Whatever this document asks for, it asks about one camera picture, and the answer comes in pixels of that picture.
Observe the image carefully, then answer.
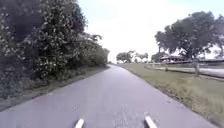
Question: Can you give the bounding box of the distant group of trees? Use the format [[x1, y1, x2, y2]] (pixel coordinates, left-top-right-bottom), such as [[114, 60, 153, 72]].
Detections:
[[116, 50, 150, 64]]

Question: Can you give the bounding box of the grey asphalt path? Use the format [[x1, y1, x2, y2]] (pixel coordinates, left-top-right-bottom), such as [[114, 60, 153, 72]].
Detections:
[[0, 63, 220, 128]]

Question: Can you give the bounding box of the low building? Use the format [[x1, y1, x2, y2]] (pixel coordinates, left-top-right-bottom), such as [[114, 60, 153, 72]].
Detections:
[[159, 54, 187, 64]]

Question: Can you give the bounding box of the grass verge beside wood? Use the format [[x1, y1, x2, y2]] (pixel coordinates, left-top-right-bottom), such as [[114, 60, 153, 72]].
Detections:
[[0, 65, 110, 113]]

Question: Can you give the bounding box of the robot's own part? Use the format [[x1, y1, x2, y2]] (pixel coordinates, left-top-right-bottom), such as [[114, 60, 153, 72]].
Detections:
[[144, 115, 158, 128], [73, 118, 85, 128]]

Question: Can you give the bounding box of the dense wood of trees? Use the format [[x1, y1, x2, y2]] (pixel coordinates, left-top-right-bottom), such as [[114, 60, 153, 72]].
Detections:
[[0, 0, 111, 101]]

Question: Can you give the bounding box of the grass verge beside fence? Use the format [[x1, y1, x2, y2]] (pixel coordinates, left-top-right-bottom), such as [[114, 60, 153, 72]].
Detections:
[[116, 62, 224, 128]]

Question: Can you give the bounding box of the broad dark tree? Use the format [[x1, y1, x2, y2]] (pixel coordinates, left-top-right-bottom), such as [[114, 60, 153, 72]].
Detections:
[[154, 10, 224, 77]]

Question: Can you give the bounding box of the wooden rail fence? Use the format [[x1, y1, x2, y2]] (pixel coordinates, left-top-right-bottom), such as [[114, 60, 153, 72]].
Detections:
[[144, 58, 224, 82]]

